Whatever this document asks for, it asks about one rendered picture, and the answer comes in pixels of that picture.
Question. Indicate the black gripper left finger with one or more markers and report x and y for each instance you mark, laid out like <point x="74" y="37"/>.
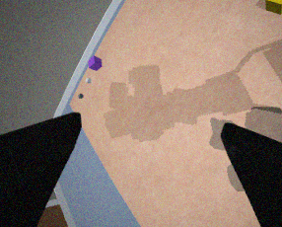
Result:
<point x="31" y="161"/>

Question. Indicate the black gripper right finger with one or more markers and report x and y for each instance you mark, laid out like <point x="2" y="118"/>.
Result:
<point x="258" y="164"/>

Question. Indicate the purple block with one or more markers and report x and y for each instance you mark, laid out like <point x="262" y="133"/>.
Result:
<point x="95" y="63"/>

